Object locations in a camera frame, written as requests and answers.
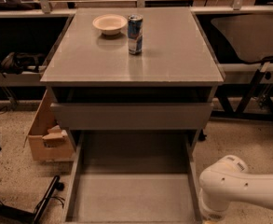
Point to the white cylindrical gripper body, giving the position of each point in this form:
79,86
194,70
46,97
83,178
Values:
212,215

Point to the grey drawer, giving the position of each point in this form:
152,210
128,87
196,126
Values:
131,178
186,116

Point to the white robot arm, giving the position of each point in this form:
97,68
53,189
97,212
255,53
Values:
229,180

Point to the grey drawer cabinet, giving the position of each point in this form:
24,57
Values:
174,67

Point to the grey top drawer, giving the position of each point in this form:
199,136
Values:
186,116

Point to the black chair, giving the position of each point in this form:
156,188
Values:
243,45

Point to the cardboard box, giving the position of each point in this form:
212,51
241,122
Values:
47,141

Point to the blue silver drink can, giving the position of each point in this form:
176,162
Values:
135,33

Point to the white bowl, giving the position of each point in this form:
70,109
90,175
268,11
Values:
110,24

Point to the black headset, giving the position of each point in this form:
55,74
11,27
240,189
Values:
18,62

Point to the black stand with cable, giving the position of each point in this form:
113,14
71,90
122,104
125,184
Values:
25,217

